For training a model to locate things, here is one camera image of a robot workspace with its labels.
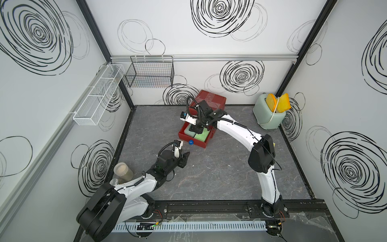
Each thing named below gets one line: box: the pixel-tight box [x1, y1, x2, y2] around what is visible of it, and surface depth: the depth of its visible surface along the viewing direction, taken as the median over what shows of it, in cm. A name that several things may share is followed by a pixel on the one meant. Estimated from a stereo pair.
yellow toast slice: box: [276, 92, 292, 113], surface depth 97 cm
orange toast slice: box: [266, 93, 277, 113], surface depth 96 cm
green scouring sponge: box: [193, 127, 210, 143], surface depth 93 cm
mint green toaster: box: [252, 93, 287, 130], surface depth 101 cm
